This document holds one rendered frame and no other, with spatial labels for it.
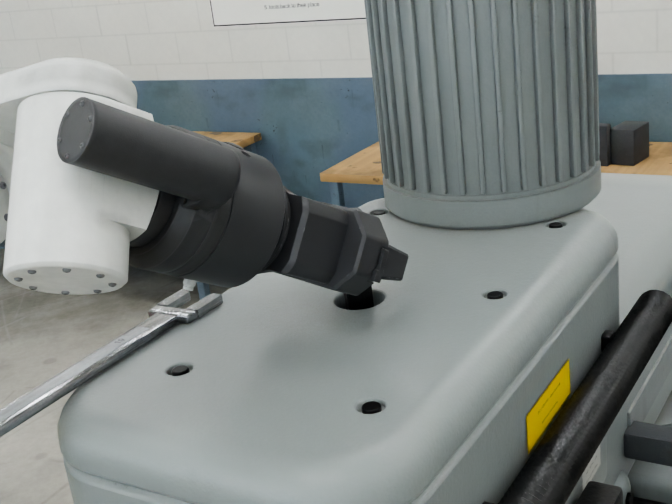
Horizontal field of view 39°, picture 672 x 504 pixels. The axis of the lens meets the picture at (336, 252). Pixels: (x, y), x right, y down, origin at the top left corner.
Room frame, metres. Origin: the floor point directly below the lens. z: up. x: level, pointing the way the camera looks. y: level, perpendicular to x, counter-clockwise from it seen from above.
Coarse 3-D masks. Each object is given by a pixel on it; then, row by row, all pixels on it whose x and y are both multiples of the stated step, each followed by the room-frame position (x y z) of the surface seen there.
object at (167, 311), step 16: (160, 304) 0.67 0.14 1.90; (176, 304) 0.68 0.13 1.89; (208, 304) 0.66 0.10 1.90; (144, 320) 0.65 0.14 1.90; (160, 320) 0.64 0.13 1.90; (176, 320) 0.65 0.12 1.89; (192, 320) 0.65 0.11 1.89; (128, 336) 0.62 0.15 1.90; (144, 336) 0.62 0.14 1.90; (96, 352) 0.60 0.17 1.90; (112, 352) 0.60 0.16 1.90; (128, 352) 0.60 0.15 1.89; (80, 368) 0.58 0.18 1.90; (96, 368) 0.58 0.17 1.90; (48, 384) 0.56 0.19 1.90; (64, 384) 0.56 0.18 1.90; (80, 384) 0.56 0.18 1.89; (16, 400) 0.54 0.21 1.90; (32, 400) 0.54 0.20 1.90; (48, 400) 0.54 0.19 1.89; (0, 416) 0.52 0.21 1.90; (16, 416) 0.52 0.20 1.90; (32, 416) 0.53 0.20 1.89; (0, 432) 0.51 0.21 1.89
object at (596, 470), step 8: (600, 448) 0.73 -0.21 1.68; (600, 456) 0.73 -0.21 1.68; (592, 464) 0.71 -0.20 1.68; (600, 464) 0.73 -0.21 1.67; (584, 472) 0.69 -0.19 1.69; (592, 472) 0.71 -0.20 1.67; (600, 472) 0.73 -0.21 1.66; (584, 480) 0.69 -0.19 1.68; (592, 480) 0.71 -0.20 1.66; (600, 480) 0.73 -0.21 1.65; (576, 488) 0.68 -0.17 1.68; (584, 488) 0.69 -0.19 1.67; (576, 496) 0.68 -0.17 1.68
